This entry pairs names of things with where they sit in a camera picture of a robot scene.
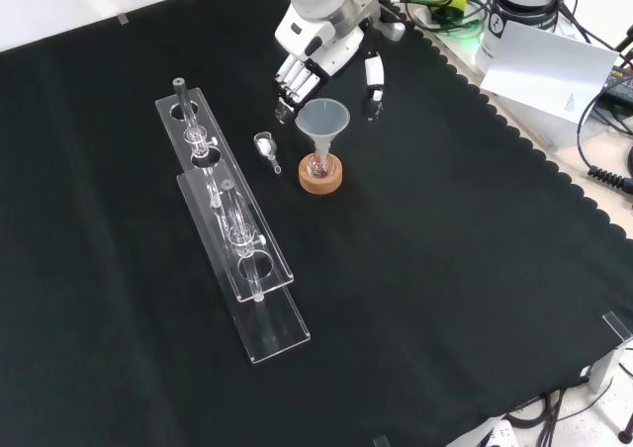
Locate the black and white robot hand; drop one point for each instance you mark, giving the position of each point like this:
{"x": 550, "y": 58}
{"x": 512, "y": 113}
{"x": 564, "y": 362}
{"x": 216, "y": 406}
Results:
{"x": 316, "y": 41}

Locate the translucent plastic funnel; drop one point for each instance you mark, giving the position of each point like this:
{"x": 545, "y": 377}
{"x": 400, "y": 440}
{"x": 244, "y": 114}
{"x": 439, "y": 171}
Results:
{"x": 322, "y": 118}

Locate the clear glass weighing funnel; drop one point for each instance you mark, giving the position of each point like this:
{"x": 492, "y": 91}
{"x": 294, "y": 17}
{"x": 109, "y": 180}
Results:
{"x": 264, "y": 146}

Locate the clear round-bottom flask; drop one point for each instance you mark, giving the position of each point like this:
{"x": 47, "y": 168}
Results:
{"x": 319, "y": 170}

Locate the clear acrylic funnel stand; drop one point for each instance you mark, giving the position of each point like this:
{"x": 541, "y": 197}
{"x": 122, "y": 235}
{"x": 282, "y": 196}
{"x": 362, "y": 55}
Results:
{"x": 277, "y": 338}

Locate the clear tape piece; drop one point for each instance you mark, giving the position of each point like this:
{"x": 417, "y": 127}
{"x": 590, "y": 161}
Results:
{"x": 123, "y": 20}

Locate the black cloth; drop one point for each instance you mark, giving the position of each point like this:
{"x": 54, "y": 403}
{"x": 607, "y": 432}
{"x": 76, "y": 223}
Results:
{"x": 420, "y": 244}

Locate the pale board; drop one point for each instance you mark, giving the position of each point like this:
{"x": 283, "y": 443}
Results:
{"x": 544, "y": 66}

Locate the black power adapter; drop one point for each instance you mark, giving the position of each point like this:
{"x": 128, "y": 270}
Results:
{"x": 622, "y": 82}

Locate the white power strip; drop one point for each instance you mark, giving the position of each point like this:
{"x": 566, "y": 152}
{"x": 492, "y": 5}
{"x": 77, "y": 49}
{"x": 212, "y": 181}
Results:
{"x": 499, "y": 434}

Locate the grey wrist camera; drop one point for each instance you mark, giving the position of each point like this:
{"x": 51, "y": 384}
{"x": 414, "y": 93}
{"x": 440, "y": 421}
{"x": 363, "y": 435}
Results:
{"x": 394, "y": 30}

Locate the grey metal bracket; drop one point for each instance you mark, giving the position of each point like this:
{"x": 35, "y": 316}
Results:
{"x": 605, "y": 368}

